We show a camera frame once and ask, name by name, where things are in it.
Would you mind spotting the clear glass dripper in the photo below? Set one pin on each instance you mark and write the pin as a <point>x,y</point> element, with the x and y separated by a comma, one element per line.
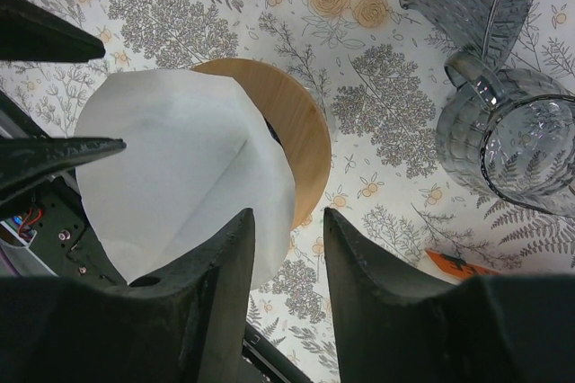
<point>509,133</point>

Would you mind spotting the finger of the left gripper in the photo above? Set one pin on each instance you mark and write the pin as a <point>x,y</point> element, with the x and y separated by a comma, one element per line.
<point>29,33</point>
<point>28,161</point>

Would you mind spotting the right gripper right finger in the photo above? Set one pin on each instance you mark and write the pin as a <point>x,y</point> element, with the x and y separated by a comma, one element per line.
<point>394,323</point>

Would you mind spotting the floral table mat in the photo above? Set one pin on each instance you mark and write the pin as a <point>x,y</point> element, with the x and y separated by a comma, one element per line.
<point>376,71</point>

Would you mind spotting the white paper coffee filter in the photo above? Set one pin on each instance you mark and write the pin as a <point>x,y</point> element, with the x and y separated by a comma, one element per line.
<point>198,151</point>

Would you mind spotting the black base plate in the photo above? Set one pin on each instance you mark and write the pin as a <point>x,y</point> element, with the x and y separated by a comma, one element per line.
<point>44,232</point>

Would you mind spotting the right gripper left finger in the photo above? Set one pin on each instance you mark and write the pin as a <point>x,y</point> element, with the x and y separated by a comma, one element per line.
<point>182,323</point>

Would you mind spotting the orange coffee filter box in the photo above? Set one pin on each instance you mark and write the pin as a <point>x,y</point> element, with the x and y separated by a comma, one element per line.
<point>450,269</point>

